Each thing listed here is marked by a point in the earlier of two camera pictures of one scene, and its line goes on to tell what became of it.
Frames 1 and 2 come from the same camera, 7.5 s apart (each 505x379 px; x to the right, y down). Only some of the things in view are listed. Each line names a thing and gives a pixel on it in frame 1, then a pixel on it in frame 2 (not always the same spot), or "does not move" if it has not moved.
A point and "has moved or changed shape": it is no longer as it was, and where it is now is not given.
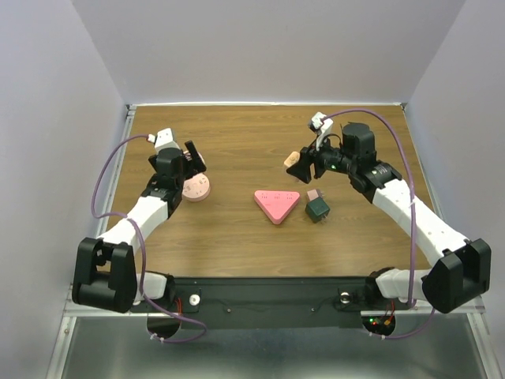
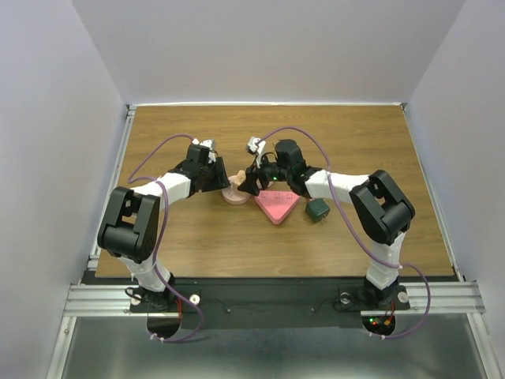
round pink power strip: (196, 189) has moved or changed shape
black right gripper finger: (302, 169) -> (252, 174)
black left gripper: (192, 167) -> (221, 180)
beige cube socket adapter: (292, 159) has moved or changed shape
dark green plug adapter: (316, 209) does not move
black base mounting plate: (269, 302) does not move
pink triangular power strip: (275, 204) does not move
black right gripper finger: (301, 170) -> (250, 185)
